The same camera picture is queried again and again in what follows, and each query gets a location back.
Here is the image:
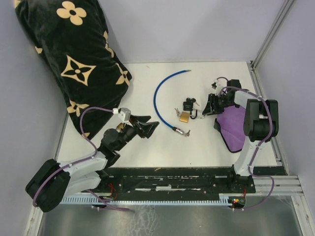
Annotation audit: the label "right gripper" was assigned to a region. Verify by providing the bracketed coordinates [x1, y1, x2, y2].
[202, 93, 235, 116]

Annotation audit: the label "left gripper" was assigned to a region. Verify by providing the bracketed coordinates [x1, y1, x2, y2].
[115, 114, 159, 151]

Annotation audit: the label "long-shackle brass padlock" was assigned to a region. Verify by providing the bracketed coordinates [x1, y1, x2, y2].
[178, 109, 205, 123]

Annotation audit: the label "small brass padlock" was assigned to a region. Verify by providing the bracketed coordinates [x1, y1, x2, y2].
[116, 123, 126, 133]

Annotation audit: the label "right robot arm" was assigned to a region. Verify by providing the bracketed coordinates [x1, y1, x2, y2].
[202, 77, 279, 192]

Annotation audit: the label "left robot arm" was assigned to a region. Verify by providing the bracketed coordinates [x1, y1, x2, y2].
[26, 116, 159, 212]

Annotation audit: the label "black padlock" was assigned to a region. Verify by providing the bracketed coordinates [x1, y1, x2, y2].
[183, 98, 197, 119]

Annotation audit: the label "purple cloth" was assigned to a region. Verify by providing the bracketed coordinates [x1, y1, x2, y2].
[214, 106, 246, 153]

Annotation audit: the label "long padlock keys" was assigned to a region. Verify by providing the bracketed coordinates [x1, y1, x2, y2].
[175, 108, 182, 117]

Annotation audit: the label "black floral plush pillow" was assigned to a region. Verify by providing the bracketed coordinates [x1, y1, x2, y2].
[15, 0, 132, 139]

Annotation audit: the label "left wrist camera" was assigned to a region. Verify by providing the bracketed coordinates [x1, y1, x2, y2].
[113, 108, 131, 124]

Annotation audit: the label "blue cable lock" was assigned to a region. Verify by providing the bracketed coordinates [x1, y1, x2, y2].
[153, 69, 191, 137]

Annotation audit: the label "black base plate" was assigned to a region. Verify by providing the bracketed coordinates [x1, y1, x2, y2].
[93, 167, 256, 201]

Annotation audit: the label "blue cable duct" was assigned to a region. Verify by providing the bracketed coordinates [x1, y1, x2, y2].
[59, 193, 234, 205]

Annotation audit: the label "aluminium frame rail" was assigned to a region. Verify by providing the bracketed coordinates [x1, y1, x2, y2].
[251, 0, 296, 71]

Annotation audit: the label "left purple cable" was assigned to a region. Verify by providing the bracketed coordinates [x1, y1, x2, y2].
[31, 106, 131, 212]

